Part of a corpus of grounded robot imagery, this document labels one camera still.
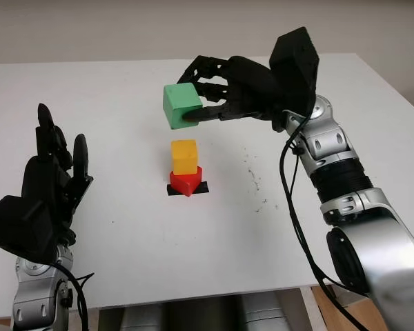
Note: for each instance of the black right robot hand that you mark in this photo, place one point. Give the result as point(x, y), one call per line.
point(252, 86)

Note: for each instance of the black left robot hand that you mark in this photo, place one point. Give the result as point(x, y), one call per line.
point(45, 182)

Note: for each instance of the green wooden block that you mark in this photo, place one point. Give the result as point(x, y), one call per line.
point(179, 100)

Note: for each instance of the yellow wooden block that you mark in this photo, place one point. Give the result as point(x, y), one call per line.
point(184, 157)

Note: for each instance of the red wooden block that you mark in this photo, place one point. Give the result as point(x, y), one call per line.
point(186, 184)

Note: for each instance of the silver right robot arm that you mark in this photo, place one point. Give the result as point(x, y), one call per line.
point(365, 224)

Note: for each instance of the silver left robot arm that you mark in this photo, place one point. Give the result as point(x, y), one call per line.
point(38, 293)

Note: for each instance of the black tape strip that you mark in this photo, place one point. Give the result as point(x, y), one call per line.
point(203, 189)

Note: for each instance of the white table leg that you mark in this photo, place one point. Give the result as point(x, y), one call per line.
point(308, 307)

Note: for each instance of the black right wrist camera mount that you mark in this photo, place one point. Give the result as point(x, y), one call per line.
point(296, 65)

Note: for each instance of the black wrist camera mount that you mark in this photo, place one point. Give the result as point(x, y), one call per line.
point(296, 65)
point(19, 227)

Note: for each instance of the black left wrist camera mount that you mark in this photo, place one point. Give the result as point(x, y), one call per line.
point(19, 227)

